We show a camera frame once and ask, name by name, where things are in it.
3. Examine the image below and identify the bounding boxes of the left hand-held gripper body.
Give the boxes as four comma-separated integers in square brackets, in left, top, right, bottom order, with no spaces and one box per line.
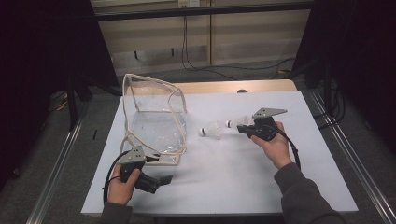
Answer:
[118,146,160,194]

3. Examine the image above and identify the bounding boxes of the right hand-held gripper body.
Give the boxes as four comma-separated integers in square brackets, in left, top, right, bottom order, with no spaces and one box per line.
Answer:
[246,107,288,143]

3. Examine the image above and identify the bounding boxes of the white feather shuttlecock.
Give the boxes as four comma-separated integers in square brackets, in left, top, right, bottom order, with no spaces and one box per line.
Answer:
[211,120,226,140]
[225,115,255,130]
[199,121,220,139]

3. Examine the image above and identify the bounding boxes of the clear plastic bag beige trim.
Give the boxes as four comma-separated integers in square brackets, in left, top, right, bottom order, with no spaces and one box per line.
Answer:
[120,73,189,166]

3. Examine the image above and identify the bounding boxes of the person's right hand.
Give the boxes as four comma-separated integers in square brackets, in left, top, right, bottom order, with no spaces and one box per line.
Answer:
[250,121,293,171]

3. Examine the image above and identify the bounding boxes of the person's left hand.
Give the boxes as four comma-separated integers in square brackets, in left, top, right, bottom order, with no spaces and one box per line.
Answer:
[106,164,142,205]

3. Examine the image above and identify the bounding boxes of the white table sheet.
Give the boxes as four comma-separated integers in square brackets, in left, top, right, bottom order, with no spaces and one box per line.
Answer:
[80,90,359,217]

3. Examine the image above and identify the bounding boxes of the black metal stand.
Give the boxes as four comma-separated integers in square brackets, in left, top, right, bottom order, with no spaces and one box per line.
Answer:
[322,59,333,108]
[66,74,94,132]

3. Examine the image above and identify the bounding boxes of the black horizontal bar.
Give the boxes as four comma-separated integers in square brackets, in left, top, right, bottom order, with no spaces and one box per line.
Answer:
[92,1,316,22]

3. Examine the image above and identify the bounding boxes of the left hand-held gripper black cable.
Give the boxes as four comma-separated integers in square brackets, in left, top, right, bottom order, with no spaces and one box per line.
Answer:
[102,149,132,204]

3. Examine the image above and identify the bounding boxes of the hand-held gripper black cable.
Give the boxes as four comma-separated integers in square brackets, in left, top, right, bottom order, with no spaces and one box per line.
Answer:
[102,149,132,204]
[270,124,303,172]

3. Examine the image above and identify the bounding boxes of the right hand-held gripper black cable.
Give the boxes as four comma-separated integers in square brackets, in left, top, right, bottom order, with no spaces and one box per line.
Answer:
[270,124,303,172]

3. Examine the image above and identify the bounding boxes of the black floor cables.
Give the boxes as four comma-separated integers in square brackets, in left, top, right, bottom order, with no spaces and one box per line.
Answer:
[312,87,347,130]

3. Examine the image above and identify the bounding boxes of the aluminium floor rail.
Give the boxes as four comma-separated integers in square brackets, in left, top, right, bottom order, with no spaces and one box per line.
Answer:
[311,91,396,224]
[26,118,85,224]

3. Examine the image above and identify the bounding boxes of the yellow floor cable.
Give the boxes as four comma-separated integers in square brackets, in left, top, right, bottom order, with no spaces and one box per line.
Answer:
[49,91,70,114]

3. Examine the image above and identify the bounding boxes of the black wall cable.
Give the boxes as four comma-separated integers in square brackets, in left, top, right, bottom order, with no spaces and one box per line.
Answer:
[184,15,297,72]
[181,15,233,82]

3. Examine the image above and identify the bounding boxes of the white wall socket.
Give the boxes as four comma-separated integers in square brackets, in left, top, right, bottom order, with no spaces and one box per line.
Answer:
[177,0,201,8]

